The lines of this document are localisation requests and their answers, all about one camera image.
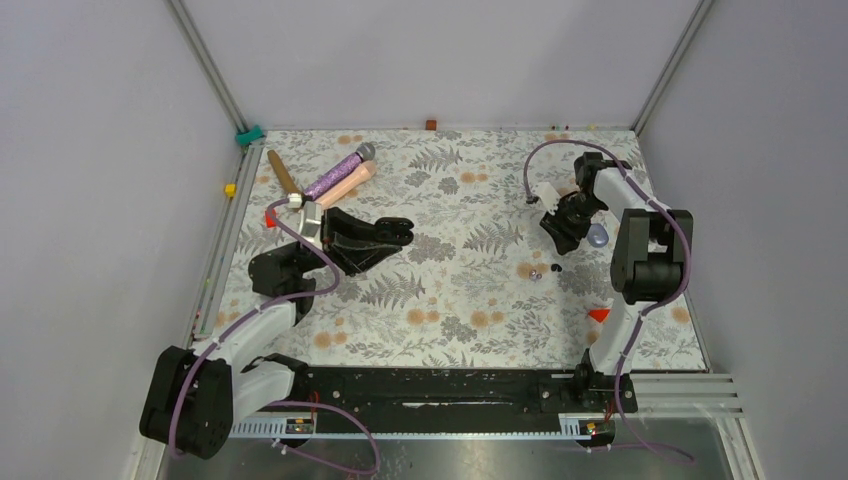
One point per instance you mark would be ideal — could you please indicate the purple glitter toy microphone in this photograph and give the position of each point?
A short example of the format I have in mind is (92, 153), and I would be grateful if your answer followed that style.
(364, 152)

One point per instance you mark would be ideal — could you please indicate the purple earbud case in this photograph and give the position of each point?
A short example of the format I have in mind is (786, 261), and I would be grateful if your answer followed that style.
(597, 235)

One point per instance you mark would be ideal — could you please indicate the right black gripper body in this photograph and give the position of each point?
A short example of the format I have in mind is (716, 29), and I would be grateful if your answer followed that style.
(582, 205)

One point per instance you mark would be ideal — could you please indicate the teal corner bracket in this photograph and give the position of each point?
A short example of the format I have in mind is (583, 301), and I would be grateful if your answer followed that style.
(244, 139)

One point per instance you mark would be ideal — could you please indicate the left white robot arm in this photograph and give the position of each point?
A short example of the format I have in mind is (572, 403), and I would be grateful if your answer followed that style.
(198, 394)

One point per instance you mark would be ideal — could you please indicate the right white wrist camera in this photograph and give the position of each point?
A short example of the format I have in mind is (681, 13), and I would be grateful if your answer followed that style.
(546, 195)

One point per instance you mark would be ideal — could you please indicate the pink toy microphone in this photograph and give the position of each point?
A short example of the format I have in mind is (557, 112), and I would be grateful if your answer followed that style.
(362, 173)

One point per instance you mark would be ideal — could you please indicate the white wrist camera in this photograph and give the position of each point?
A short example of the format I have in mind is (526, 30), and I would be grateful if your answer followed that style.
(310, 217)
(546, 195)

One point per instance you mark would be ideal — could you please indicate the brown toy microphone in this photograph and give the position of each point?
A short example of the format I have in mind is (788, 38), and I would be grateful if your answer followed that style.
(283, 173)

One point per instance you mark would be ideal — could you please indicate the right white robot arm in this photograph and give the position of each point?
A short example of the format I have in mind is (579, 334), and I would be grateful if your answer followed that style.
(649, 266)

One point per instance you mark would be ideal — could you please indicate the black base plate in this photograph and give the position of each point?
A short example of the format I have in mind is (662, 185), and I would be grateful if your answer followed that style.
(400, 400)

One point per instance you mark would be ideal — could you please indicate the red triangle block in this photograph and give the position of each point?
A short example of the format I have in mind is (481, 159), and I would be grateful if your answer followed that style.
(599, 315)

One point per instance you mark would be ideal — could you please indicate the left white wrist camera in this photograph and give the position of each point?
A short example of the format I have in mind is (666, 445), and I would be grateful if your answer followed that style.
(310, 217)

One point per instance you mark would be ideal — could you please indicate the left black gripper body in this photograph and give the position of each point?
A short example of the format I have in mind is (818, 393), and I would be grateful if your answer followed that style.
(324, 235)

